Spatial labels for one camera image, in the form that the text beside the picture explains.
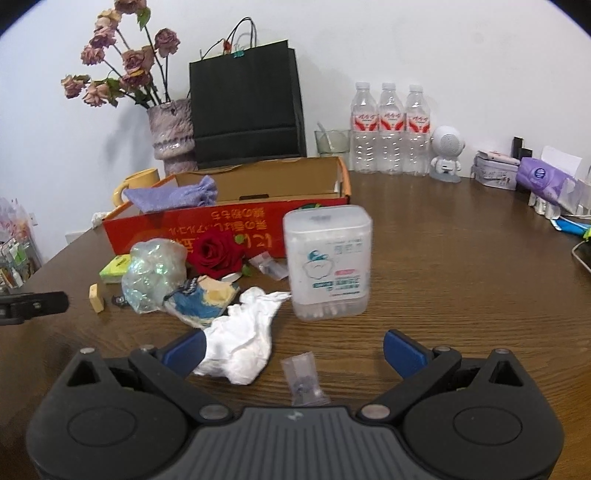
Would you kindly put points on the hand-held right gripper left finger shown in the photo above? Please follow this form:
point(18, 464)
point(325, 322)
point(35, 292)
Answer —
point(184, 353)

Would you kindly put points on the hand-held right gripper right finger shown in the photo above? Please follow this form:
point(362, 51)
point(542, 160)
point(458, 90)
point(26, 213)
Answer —
point(404, 355)

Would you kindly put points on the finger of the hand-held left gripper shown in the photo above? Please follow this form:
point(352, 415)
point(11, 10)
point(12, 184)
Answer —
point(37, 304)

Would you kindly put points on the blue yellow wrapper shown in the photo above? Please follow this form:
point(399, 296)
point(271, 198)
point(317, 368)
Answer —
point(198, 304)

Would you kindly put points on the white tissue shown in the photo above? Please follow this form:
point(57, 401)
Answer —
point(240, 341)
point(98, 220)

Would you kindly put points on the iridescent plastic wrap ball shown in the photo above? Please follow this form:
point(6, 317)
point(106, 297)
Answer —
point(150, 277)

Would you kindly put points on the green yellow plastic toy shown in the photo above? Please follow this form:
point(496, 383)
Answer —
point(113, 270)

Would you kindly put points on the red rose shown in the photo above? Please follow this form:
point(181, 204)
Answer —
point(214, 256)

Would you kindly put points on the clear cotton swab box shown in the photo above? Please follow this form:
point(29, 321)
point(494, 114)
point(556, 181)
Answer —
point(328, 267)

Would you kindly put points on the purple knitted hat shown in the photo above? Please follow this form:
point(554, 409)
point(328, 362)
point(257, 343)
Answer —
point(175, 196)

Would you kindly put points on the orange cardboard box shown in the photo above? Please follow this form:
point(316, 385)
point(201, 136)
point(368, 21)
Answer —
point(258, 184)

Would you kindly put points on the clear organizer with packets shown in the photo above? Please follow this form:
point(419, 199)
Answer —
point(16, 249)

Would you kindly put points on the yellow eraser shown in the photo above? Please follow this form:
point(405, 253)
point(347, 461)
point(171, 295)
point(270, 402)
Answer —
point(97, 297)

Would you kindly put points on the small clear screw bag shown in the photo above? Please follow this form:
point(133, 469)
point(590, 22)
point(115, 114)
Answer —
point(270, 267)
point(302, 378)

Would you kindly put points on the yellow mug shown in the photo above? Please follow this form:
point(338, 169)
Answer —
point(138, 182)

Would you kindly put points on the blue white tube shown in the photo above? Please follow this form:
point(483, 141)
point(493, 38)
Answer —
point(570, 226)

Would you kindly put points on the white robot speaker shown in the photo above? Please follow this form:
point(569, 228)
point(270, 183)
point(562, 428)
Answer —
point(447, 147)

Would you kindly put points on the purple ceramic vase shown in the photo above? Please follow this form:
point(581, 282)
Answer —
point(171, 134)

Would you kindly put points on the pink case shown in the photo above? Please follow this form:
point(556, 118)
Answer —
point(498, 158)

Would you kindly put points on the red label water bottle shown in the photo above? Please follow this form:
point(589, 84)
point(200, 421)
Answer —
point(391, 134)
point(364, 134)
point(418, 136)

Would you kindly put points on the glass cup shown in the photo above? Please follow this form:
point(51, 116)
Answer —
point(339, 143)

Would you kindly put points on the purple tissue pack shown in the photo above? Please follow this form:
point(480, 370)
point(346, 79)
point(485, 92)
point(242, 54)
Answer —
point(542, 177)

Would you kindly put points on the black paper bag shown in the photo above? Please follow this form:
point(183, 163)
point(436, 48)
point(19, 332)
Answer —
point(244, 101)

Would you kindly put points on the dried pink rose bouquet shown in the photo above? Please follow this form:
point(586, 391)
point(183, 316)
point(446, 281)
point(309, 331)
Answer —
point(134, 60)

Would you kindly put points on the green binder clip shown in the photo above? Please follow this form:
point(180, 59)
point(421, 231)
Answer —
point(238, 52)

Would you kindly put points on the dried orange bud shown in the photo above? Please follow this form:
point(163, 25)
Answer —
point(226, 46)

